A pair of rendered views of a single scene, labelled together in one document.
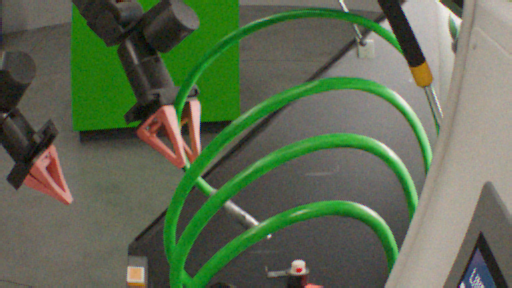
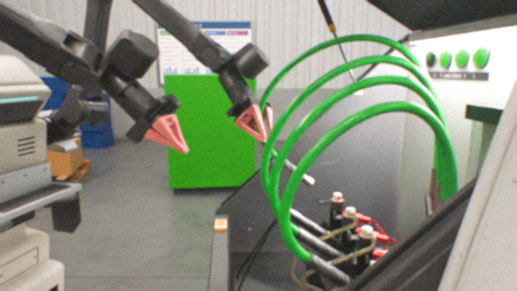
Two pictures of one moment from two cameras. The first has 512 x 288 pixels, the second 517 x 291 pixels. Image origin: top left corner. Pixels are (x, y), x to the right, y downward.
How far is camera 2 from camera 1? 0.39 m
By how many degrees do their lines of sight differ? 11
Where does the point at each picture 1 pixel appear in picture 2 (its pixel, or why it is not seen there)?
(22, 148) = (145, 109)
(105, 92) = (189, 169)
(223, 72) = (248, 163)
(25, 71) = (149, 48)
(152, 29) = (242, 61)
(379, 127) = (363, 137)
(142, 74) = (237, 89)
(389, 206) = (369, 185)
